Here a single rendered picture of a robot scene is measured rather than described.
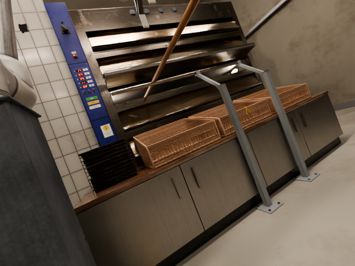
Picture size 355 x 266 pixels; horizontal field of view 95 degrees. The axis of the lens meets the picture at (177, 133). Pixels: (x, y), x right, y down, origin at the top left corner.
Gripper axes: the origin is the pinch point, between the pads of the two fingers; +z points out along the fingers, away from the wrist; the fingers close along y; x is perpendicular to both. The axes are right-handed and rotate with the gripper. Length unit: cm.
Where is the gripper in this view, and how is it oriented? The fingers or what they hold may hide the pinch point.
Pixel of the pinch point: (148, 14)
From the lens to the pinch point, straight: 93.8
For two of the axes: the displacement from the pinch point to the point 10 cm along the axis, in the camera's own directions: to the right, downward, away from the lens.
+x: 8.6, -3.1, 4.0
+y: 3.7, -1.5, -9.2
